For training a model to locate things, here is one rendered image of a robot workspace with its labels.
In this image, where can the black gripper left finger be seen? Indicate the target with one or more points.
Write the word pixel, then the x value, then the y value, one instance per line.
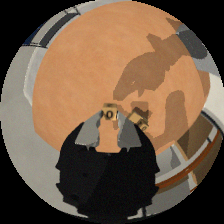
pixel 86 134

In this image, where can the tan wooden number cube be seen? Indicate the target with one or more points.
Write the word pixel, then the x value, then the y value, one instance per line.
pixel 142 125
pixel 109 111

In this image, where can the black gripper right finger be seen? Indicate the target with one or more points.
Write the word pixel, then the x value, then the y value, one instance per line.
pixel 135 140

